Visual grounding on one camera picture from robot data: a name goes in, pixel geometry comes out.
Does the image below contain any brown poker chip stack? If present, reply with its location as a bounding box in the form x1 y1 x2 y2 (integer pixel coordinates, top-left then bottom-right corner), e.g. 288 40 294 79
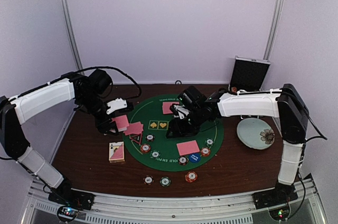
144 175 154 185

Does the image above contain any red chip pile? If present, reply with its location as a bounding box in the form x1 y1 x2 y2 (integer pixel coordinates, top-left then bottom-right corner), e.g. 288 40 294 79
140 144 151 154

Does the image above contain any round green poker mat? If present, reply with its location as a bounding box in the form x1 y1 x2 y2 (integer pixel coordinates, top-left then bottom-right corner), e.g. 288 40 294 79
123 94 224 172

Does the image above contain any aluminium poker chip case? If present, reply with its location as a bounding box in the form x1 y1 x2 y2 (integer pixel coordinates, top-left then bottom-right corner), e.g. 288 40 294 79
229 56 271 91

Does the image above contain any green poker chip stack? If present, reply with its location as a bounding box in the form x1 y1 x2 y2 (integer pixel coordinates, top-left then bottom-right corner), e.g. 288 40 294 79
159 176 171 187

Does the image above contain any red five poker chip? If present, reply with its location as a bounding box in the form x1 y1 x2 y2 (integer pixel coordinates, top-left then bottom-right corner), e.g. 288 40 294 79
200 147 211 157

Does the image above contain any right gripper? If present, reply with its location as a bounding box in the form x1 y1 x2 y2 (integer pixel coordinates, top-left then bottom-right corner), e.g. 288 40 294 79
166 107 205 139

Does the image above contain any aluminium front rail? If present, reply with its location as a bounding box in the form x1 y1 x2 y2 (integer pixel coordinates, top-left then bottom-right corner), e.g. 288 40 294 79
21 176 328 224

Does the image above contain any black red all-in triangle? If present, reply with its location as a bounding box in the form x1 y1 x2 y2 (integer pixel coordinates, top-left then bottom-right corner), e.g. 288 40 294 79
129 133 143 145

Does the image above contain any red-backed card seat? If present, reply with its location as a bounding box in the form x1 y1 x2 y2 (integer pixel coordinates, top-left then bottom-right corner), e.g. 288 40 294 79
162 102 179 115
176 140 200 156

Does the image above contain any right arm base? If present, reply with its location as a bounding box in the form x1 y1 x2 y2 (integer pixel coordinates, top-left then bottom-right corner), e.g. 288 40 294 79
252 189 298 210

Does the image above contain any card deck box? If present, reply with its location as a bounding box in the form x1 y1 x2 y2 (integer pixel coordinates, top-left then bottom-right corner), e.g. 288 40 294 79
108 142 125 163

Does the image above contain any single red-backed card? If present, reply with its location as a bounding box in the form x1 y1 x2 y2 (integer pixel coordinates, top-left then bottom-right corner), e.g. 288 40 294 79
123 122 144 136

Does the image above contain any right aluminium frame post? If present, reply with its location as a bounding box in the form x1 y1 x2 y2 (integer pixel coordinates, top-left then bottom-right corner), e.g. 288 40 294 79
263 0 285 60

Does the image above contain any pale green ceramic plate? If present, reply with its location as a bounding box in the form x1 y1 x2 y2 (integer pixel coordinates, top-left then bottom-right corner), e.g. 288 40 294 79
237 118 275 150

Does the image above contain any left aluminium frame post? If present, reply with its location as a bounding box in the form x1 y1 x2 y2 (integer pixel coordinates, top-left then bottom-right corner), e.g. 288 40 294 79
60 0 84 75

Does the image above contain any orange-red poker chip stack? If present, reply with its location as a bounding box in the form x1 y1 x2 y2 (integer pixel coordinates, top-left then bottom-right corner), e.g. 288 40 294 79
185 171 198 183

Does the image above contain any red-backed card top seat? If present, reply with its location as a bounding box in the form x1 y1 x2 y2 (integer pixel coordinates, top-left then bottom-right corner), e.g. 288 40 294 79
162 102 179 115

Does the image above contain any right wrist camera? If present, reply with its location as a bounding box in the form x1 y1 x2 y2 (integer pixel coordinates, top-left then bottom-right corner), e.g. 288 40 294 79
170 104 190 119

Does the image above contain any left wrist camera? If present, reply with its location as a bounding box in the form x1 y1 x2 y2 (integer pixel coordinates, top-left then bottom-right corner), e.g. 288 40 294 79
106 98 128 115

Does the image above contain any green chip seat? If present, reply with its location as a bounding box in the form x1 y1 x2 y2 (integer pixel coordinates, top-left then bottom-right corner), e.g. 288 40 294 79
205 138 214 146

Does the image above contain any aluminium frame post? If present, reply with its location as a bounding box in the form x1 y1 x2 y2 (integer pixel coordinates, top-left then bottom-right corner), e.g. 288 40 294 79
263 0 285 60
60 0 84 75

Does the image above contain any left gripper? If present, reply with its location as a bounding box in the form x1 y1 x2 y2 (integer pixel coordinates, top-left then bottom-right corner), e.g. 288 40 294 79
78 92 119 135

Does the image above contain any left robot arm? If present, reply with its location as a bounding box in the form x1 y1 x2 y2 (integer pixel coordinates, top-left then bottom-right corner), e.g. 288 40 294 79
1 67 133 205

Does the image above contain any blue small blind button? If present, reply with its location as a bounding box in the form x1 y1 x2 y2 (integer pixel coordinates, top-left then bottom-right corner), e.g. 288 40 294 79
189 153 201 163

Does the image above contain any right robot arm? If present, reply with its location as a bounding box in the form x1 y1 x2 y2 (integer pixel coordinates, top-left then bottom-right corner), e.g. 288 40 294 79
166 84 309 204

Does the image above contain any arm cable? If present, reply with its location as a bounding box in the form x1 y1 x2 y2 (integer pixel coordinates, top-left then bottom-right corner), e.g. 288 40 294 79
60 66 143 100
282 88 328 141

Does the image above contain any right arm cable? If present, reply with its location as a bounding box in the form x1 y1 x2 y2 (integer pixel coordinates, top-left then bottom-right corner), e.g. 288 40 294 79
282 88 328 141

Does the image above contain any red-backed card deck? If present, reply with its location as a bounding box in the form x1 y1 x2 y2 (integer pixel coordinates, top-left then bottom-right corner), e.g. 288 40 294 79
110 115 129 133

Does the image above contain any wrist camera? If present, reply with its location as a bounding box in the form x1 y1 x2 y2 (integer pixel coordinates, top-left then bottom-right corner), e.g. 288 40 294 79
170 104 190 119
106 98 128 115

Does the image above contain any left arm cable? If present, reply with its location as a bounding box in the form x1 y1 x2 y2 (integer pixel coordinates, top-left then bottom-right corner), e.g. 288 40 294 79
60 66 143 100

